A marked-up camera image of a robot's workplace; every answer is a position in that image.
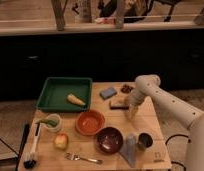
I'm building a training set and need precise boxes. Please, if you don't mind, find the orange bowl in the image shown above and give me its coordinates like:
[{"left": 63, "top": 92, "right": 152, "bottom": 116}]
[{"left": 75, "top": 110, "right": 105, "bottom": 136}]

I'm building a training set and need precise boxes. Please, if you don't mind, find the green pepper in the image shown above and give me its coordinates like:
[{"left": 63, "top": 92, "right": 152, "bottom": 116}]
[{"left": 36, "top": 119, "right": 58, "bottom": 127}]

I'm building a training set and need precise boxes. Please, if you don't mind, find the blue sponge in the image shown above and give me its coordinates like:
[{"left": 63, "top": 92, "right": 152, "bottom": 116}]
[{"left": 100, "top": 87, "right": 117, "bottom": 100}]

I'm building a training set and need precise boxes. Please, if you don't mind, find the red yellow apple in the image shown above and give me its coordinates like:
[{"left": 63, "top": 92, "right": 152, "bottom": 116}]
[{"left": 54, "top": 133, "right": 68, "bottom": 150}]

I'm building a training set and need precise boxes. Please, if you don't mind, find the black wooden board eraser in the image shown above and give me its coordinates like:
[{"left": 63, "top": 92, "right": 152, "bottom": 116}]
[{"left": 109, "top": 100, "right": 129, "bottom": 110}]

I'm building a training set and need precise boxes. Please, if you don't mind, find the dark mug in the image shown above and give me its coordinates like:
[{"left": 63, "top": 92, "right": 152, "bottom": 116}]
[{"left": 137, "top": 133, "right": 153, "bottom": 150}]

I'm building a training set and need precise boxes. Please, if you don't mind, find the dark red grape bunch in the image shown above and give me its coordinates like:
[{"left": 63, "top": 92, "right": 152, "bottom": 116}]
[{"left": 120, "top": 84, "right": 134, "bottom": 94}]

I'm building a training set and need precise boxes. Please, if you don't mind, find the green plastic tray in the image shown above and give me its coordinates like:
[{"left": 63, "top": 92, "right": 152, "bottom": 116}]
[{"left": 37, "top": 77, "right": 92, "bottom": 113}]

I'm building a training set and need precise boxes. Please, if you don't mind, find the black cable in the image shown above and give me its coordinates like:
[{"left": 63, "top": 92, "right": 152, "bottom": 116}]
[{"left": 165, "top": 133, "right": 192, "bottom": 169}]

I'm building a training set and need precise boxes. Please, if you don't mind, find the purple bowl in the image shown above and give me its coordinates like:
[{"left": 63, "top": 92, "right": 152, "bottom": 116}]
[{"left": 94, "top": 127, "right": 124, "bottom": 155}]

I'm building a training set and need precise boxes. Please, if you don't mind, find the silver fork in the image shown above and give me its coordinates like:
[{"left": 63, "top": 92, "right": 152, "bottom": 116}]
[{"left": 65, "top": 152, "right": 103, "bottom": 165}]

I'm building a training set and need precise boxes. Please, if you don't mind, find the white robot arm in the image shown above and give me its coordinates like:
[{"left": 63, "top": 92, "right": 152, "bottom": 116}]
[{"left": 125, "top": 74, "right": 204, "bottom": 171}]

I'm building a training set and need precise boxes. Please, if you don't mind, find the white black dish brush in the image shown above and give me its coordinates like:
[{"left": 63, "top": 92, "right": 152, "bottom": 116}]
[{"left": 23, "top": 123, "right": 41, "bottom": 169}]

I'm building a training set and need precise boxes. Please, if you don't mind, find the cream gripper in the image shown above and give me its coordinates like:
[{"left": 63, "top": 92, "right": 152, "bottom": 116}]
[{"left": 124, "top": 97, "right": 140, "bottom": 120}]

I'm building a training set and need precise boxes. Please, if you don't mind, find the grey blue cloth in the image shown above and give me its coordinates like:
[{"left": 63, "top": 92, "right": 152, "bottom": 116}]
[{"left": 119, "top": 134, "right": 136, "bottom": 168}]

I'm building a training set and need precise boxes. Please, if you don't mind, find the white cup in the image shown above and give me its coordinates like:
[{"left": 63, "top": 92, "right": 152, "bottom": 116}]
[{"left": 45, "top": 114, "right": 62, "bottom": 132}]

